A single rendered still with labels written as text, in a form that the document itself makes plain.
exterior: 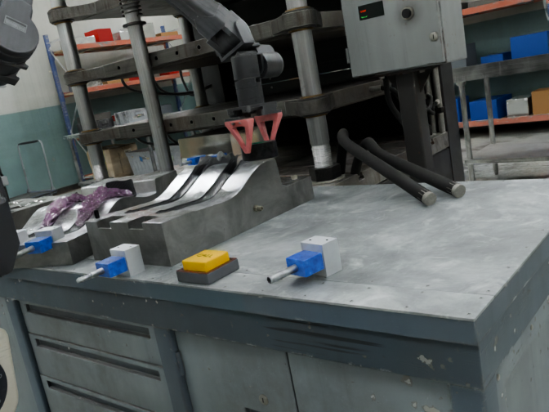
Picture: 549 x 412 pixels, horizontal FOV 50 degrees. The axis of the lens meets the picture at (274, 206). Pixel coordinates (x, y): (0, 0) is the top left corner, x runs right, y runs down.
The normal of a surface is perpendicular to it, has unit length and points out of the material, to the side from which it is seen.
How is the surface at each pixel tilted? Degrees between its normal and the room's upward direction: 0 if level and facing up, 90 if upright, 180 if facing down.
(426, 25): 90
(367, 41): 90
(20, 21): 69
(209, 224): 90
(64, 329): 90
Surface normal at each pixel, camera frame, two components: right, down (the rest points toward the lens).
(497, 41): -0.64, 0.28
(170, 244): 0.77, 0.00
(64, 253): -0.36, 0.26
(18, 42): 0.65, -0.35
